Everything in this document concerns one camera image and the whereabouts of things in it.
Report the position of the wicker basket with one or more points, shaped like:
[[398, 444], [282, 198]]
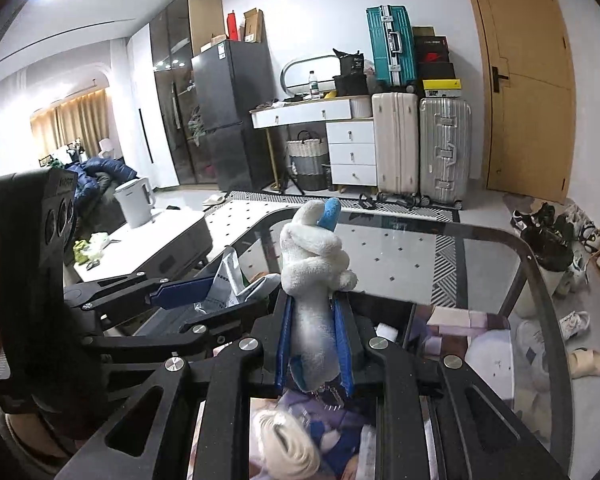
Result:
[[307, 160]]

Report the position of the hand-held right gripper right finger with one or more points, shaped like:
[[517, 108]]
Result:
[[344, 340]]

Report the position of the clear water bottle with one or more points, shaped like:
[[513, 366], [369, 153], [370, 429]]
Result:
[[313, 85]]

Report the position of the wooden door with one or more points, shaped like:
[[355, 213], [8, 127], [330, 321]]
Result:
[[525, 85]]

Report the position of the pile of shoes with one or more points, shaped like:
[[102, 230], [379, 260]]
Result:
[[550, 240]]

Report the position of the teal suitcase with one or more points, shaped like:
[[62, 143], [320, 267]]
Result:
[[391, 45]]

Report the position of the dark glass cabinet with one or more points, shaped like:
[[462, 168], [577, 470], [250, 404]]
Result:
[[172, 110]]

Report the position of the yellow and black shoe box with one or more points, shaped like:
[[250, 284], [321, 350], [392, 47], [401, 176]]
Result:
[[442, 88]]

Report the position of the beige suitcase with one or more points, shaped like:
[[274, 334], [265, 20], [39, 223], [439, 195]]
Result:
[[395, 145]]

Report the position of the black refrigerator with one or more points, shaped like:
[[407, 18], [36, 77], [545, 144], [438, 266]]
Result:
[[235, 110]]

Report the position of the green crumpled bag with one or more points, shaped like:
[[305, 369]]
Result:
[[90, 250]]

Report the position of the white sneaker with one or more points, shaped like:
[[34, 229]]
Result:
[[575, 325]]

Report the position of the blue down jacket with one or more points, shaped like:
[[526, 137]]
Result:
[[100, 172]]

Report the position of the black bag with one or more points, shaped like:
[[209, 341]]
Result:
[[351, 72]]

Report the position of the black and red shoe box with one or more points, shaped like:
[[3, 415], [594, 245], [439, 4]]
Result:
[[431, 55]]

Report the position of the silver foil packet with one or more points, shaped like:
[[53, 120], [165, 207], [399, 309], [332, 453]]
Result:
[[225, 282]]

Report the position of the brown cardboard box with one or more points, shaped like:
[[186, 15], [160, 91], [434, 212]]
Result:
[[253, 25]]

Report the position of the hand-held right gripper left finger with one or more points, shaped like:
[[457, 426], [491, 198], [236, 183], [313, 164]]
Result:
[[282, 340]]

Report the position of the white coffee table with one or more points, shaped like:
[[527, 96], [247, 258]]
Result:
[[170, 240]]

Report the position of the white ribbed canister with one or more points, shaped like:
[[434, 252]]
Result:
[[361, 107]]

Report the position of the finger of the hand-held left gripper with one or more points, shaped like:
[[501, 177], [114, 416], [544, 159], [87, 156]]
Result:
[[180, 294], [220, 317]]

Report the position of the tan curtain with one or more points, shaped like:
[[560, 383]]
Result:
[[75, 120]]

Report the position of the silver suitcase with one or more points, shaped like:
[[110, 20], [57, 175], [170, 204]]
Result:
[[445, 150]]

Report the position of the black storage box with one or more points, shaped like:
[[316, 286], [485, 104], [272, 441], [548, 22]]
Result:
[[382, 312]]

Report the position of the white and blue plush toy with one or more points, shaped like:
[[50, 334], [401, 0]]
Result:
[[310, 260]]

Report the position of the oval mirror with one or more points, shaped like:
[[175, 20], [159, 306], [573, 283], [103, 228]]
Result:
[[300, 65]]

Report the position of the white desk with drawers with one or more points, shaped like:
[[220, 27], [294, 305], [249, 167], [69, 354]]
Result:
[[352, 150]]

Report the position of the beige slippers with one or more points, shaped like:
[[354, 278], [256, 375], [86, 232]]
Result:
[[587, 362]]

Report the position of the white electric kettle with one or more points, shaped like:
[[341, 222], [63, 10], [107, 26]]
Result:
[[134, 202]]

